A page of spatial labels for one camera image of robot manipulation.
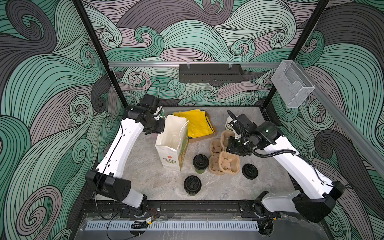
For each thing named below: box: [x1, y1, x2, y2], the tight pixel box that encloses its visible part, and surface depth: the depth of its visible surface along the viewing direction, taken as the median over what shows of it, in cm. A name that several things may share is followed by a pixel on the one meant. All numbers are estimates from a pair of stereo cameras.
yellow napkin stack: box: [172, 109, 215, 138], surface depth 106 cm
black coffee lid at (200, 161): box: [192, 154, 209, 170], surface depth 79 cm
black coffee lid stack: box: [242, 163, 259, 180], surface depth 86 cm
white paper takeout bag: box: [155, 114, 189, 172], surface depth 79 cm
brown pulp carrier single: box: [218, 130, 240, 174], surface depth 70 cm
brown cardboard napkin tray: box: [188, 111, 217, 143], surface depth 102 cm
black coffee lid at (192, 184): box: [183, 175, 202, 194], surface depth 72 cm
